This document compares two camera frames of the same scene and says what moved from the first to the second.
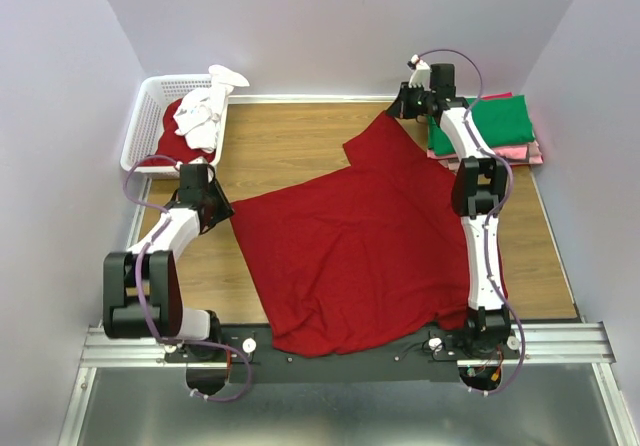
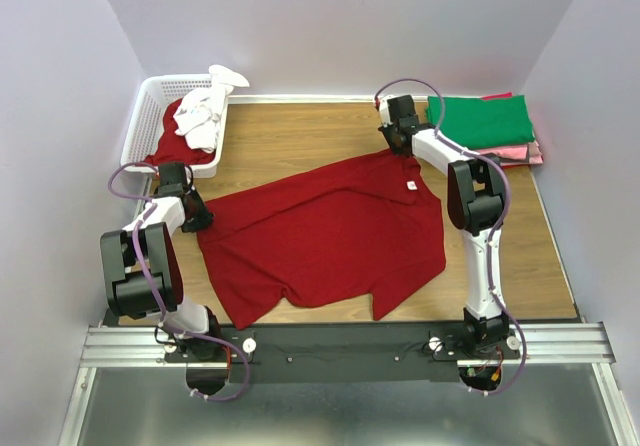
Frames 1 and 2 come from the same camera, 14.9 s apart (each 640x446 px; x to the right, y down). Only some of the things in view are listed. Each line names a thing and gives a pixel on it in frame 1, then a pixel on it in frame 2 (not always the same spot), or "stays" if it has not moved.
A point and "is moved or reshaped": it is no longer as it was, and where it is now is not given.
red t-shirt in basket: [174, 145] stays
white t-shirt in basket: [199, 114] stays
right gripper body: [413, 101] → [388, 133]
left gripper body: [211, 197] → [201, 214]
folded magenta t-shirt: [496, 96] stays
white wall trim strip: [308, 99] stays
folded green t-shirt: [497, 120] stays
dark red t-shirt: [364, 257] is moved or reshaped
